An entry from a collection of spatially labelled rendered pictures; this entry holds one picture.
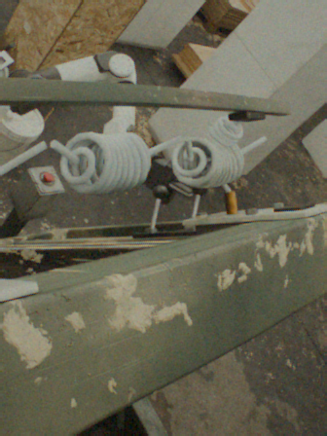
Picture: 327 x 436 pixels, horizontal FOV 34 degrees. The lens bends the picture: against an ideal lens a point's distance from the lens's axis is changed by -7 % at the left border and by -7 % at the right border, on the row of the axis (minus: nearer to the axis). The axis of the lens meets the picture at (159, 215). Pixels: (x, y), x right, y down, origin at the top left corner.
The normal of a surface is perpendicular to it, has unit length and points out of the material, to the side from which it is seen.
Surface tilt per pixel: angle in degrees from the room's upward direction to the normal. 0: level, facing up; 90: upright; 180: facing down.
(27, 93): 30
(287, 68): 90
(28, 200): 90
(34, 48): 90
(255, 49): 90
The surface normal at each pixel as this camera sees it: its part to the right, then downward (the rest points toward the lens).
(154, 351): 0.75, -0.06
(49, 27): -0.63, 0.15
